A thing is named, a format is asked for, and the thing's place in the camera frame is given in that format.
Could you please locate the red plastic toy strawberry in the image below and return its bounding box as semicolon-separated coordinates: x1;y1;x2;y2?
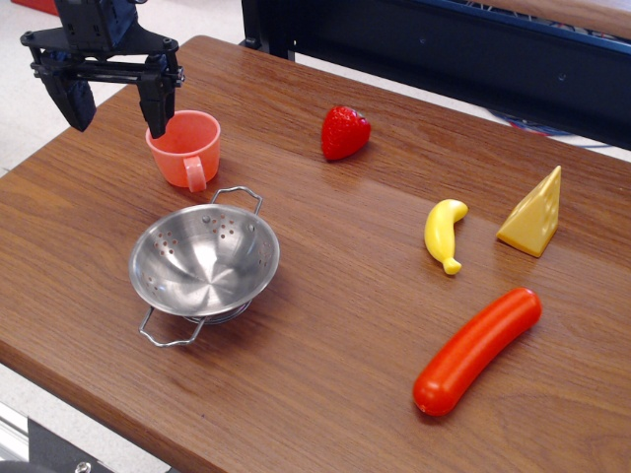
320;105;372;161

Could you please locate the red plastic toy sausage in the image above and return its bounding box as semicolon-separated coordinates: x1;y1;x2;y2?
412;288;542;417

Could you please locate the steel colander with wire handles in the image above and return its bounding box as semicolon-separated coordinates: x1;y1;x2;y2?
128;186;281;348

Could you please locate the yellow plastic toy banana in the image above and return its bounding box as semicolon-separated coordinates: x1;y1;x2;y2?
424;199;468;276

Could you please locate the red box on floor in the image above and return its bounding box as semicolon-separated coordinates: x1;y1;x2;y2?
16;0;58;16

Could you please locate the pink plastic cup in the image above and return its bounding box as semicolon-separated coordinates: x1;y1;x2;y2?
145;110;221;192

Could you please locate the grey metal bracket with screw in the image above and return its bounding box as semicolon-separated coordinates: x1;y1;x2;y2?
27;418;176;472

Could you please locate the wooden board top right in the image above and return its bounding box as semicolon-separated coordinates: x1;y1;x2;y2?
483;0;630;39

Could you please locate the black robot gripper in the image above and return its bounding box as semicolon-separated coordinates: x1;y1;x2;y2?
21;0;184;138

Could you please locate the yellow plastic cheese wedge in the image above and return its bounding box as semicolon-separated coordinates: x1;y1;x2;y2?
496;166;562;257

